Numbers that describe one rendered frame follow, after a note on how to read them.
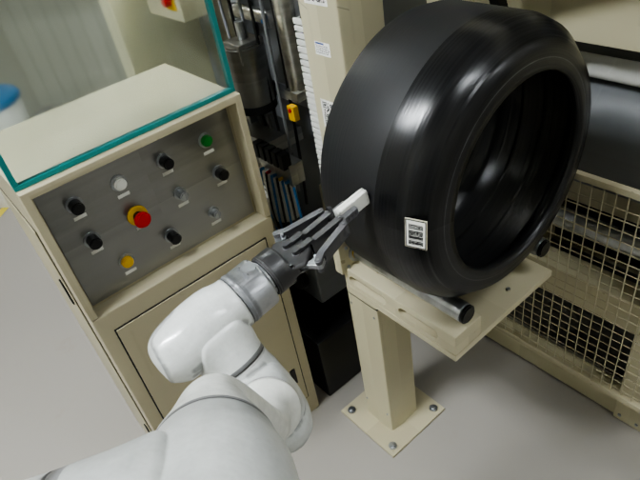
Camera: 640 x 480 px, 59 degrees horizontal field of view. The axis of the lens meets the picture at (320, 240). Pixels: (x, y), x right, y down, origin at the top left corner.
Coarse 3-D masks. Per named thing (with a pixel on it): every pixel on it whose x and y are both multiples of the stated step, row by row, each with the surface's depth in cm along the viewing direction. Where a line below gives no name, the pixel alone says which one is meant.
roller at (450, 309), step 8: (360, 256) 140; (368, 264) 139; (384, 272) 135; (392, 280) 134; (400, 280) 131; (408, 288) 130; (424, 296) 127; (432, 296) 125; (432, 304) 126; (440, 304) 124; (448, 304) 122; (456, 304) 121; (464, 304) 121; (448, 312) 123; (456, 312) 121; (464, 312) 120; (472, 312) 122; (464, 320) 121
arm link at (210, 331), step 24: (216, 288) 87; (192, 312) 84; (216, 312) 85; (240, 312) 86; (168, 336) 83; (192, 336) 83; (216, 336) 84; (240, 336) 86; (168, 360) 82; (192, 360) 83; (216, 360) 84; (240, 360) 85
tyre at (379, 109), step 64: (448, 0) 109; (384, 64) 100; (448, 64) 92; (512, 64) 94; (576, 64) 107; (384, 128) 97; (448, 128) 92; (512, 128) 138; (576, 128) 118; (384, 192) 98; (448, 192) 96; (512, 192) 139; (384, 256) 108; (448, 256) 104; (512, 256) 122
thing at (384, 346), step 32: (352, 0) 115; (320, 32) 121; (352, 32) 118; (320, 64) 126; (352, 64) 122; (320, 96) 133; (320, 128) 139; (352, 320) 182; (384, 320) 170; (384, 352) 177; (384, 384) 187; (384, 416) 201
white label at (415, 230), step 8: (408, 224) 97; (416, 224) 96; (424, 224) 96; (408, 232) 98; (416, 232) 97; (424, 232) 97; (408, 240) 99; (416, 240) 98; (424, 240) 98; (416, 248) 99; (424, 248) 99
